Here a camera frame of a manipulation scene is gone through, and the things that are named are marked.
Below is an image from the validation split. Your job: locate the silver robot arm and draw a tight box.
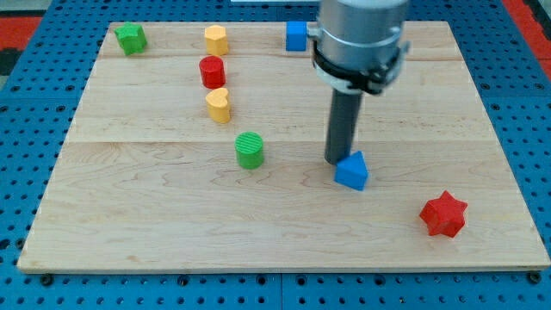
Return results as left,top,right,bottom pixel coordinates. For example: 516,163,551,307
307,0,409,96

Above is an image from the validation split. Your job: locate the blue triangle block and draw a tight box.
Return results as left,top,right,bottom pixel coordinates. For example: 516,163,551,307
334,151,369,191

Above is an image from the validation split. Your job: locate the green cylinder block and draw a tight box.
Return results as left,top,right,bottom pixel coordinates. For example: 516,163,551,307
234,132,264,170

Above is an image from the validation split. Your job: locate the yellow heart block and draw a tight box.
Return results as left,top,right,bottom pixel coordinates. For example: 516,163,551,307
205,88,231,123

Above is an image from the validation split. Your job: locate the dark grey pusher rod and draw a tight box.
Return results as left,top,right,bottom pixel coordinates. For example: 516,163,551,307
325,89,362,164

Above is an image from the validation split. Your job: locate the wooden board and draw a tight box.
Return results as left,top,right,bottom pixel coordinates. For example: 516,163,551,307
18,22,550,274

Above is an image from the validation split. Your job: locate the red cylinder block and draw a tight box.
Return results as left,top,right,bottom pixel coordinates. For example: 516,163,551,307
199,56,226,90

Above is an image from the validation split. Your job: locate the yellow hexagon block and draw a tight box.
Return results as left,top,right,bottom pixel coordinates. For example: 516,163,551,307
204,25,229,56

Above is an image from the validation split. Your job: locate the blue cube block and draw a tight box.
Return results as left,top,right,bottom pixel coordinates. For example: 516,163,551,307
285,21,307,52

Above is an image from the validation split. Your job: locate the red star block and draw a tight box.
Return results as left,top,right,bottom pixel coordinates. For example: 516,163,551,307
419,190,468,238

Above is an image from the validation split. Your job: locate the green star block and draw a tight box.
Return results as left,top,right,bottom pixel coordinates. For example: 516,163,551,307
114,22,147,56

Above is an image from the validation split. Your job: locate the black clamp ring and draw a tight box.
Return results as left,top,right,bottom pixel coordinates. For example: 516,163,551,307
312,40,406,96

